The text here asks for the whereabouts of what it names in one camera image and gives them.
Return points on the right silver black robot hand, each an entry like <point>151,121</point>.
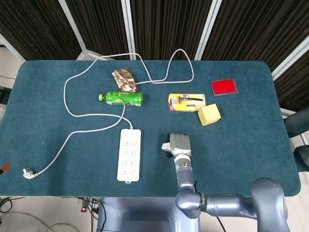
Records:
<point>180,145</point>

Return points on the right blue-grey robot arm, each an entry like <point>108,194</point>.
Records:
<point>217,205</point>

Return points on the red ink pad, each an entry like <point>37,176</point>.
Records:
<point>223,87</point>

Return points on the dark office chair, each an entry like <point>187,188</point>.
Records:
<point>298,120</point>

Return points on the crumpled snack wrapper packet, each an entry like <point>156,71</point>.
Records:
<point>124,79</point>

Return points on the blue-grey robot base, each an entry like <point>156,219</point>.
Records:
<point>144,212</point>

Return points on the white partition frame post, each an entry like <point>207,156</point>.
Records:
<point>72,24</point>
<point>289,60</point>
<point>128,24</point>
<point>9,47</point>
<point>209,24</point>

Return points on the red emergency stop button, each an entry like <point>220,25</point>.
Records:
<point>84,209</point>

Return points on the white power strip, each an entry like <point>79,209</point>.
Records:
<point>129,157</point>

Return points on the yellow razor blister pack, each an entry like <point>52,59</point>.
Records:
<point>186,102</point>

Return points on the teal table mat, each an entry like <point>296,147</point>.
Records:
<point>241,149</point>

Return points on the green drink bottle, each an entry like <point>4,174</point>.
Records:
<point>123,98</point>

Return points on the yellow cube block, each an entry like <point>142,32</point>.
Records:
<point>210,114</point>

